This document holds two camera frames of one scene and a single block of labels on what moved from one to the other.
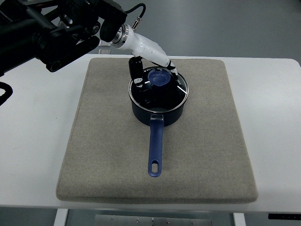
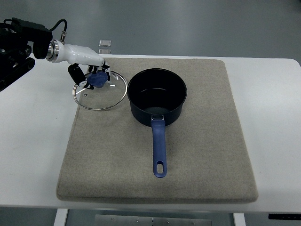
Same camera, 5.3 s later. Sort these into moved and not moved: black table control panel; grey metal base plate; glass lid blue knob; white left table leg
Moved: glass lid blue knob
Not moved: black table control panel; grey metal base plate; white left table leg
